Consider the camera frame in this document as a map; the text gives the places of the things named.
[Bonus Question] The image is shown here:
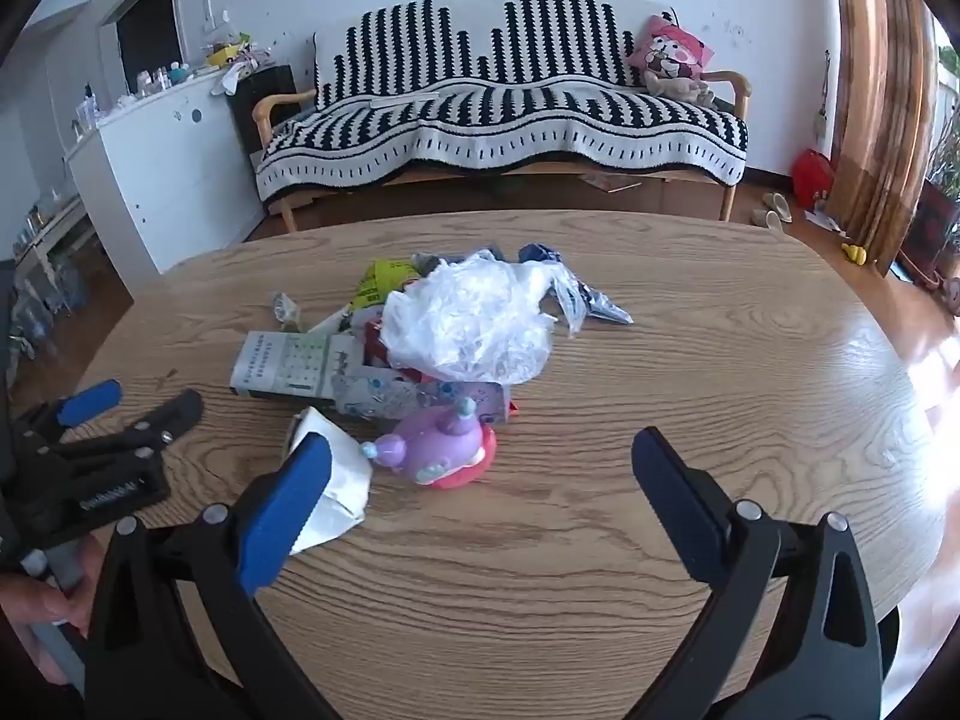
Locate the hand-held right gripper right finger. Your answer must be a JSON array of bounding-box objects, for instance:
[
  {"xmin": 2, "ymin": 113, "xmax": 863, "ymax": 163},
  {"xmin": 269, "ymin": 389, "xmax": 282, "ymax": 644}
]
[{"xmin": 631, "ymin": 426, "xmax": 884, "ymax": 720}]

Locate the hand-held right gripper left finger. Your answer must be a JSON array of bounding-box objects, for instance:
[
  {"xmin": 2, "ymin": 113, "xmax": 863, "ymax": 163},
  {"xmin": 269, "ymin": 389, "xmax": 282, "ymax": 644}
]
[{"xmin": 84, "ymin": 433, "xmax": 338, "ymax": 720}]

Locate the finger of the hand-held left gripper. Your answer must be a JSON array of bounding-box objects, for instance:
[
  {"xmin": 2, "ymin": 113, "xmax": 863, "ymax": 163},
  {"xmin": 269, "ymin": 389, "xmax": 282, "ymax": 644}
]
[
  {"xmin": 45, "ymin": 388, "xmax": 205, "ymax": 466},
  {"xmin": 15, "ymin": 379, "xmax": 123, "ymax": 451}
]

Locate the white paper packet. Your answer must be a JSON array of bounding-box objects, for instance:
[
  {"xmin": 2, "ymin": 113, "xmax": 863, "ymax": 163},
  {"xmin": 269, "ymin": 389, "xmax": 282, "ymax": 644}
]
[{"xmin": 281, "ymin": 406, "xmax": 374, "ymax": 556}]

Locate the white printed box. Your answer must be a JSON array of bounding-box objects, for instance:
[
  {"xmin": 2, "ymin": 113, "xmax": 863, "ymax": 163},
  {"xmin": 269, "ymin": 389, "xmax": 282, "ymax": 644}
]
[{"xmin": 229, "ymin": 330, "xmax": 335, "ymax": 400}]

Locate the pale printed carton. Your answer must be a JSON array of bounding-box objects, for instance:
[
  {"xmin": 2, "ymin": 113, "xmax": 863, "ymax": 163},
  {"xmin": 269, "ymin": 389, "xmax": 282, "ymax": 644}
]
[{"xmin": 326, "ymin": 352, "xmax": 518, "ymax": 427}]

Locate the purple plastic toy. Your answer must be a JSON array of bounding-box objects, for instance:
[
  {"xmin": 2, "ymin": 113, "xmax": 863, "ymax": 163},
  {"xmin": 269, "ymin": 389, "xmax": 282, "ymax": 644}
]
[{"xmin": 360, "ymin": 397, "xmax": 500, "ymax": 492}]

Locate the red and white packet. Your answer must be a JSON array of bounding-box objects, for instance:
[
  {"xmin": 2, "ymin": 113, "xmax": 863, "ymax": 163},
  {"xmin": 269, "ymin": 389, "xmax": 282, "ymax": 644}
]
[{"xmin": 352, "ymin": 311, "xmax": 421, "ymax": 383}]

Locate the dark blue foil wrapper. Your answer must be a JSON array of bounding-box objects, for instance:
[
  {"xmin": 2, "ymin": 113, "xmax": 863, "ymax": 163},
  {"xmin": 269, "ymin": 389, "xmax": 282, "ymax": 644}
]
[{"xmin": 517, "ymin": 242, "xmax": 635, "ymax": 326}]

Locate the yellow green snack packet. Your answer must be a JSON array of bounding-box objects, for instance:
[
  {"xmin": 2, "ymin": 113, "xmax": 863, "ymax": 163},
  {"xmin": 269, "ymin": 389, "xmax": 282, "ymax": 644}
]
[{"xmin": 352, "ymin": 259, "xmax": 428, "ymax": 312}]

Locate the clear plastic bag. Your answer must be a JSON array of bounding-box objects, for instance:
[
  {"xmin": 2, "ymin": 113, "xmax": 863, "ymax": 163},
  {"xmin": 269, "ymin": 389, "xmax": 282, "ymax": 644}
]
[{"xmin": 379, "ymin": 251, "xmax": 590, "ymax": 385}]

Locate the person's left hand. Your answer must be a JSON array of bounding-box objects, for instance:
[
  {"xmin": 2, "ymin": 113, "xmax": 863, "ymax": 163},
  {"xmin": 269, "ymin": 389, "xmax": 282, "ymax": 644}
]
[{"xmin": 0, "ymin": 536, "xmax": 110, "ymax": 683}]

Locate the low wooden shelf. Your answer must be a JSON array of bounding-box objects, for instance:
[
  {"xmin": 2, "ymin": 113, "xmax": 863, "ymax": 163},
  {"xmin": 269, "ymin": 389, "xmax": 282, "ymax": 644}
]
[{"xmin": 13, "ymin": 195, "xmax": 100, "ymax": 316}]

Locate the white cabinet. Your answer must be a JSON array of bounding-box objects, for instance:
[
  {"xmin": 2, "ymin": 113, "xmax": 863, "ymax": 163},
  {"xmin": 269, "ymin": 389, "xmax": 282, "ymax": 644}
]
[{"xmin": 64, "ymin": 75, "xmax": 263, "ymax": 275}]

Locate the black box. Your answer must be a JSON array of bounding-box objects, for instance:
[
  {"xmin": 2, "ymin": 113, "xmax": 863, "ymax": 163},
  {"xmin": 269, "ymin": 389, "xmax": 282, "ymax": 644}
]
[{"xmin": 225, "ymin": 64, "xmax": 297, "ymax": 166}]

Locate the group of small bottles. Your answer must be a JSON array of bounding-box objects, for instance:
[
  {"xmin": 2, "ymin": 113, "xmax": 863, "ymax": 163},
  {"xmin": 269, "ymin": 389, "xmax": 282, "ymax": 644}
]
[{"xmin": 71, "ymin": 60, "xmax": 197, "ymax": 130}]

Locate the flat cardboard piece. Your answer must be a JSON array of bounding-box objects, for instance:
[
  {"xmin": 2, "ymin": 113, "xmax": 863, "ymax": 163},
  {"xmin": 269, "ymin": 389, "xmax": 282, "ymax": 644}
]
[{"xmin": 577, "ymin": 169, "xmax": 646, "ymax": 193}]

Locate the red bag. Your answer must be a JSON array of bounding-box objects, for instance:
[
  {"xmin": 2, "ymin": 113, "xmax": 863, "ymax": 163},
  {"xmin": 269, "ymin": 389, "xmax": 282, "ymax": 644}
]
[{"xmin": 791, "ymin": 148, "xmax": 835, "ymax": 209}]

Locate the colourful toy pile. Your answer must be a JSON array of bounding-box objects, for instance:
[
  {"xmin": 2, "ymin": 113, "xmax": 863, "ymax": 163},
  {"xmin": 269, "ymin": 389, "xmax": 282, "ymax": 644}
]
[{"xmin": 204, "ymin": 13, "xmax": 277, "ymax": 96}]

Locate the beige plush toy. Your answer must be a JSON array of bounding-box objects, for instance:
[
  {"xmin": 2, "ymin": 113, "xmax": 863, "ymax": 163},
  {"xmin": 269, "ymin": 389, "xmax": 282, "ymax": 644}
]
[{"xmin": 643, "ymin": 71, "xmax": 717, "ymax": 107}]

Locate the black white striped blanket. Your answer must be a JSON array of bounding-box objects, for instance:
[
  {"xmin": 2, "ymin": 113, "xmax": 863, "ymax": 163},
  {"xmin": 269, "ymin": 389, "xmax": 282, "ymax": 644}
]
[{"xmin": 255, "ymin": 0, "xmax": 749, "ymax": 203}]

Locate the pink printed cushion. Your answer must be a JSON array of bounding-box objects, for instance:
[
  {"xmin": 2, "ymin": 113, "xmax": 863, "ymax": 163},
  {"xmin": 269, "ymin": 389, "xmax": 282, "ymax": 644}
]
[{"xmin": 626, "ymin": 15, "xmax": 715, "ymax": 83}]

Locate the brown curtain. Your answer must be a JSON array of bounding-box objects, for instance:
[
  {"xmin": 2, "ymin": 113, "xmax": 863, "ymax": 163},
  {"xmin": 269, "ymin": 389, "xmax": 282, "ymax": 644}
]
[{"xmin": 829, "ymin": 0, "xmax": 942, "ymax": 271}]

